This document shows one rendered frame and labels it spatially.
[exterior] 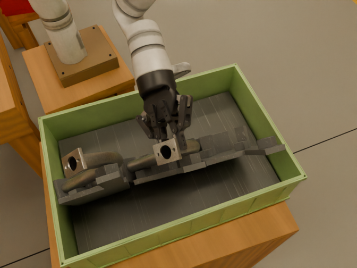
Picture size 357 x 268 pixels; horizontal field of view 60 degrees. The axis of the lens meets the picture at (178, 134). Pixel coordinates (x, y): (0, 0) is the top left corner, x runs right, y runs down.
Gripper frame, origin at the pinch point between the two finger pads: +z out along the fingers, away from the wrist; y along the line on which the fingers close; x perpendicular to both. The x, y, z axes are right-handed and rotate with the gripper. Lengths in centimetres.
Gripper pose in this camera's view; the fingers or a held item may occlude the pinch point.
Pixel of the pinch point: (172, 146)
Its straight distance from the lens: 59.7
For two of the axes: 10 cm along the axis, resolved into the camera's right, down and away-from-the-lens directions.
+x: 6.0, -0.7, 8.0
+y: 7.6, -2.7, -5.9
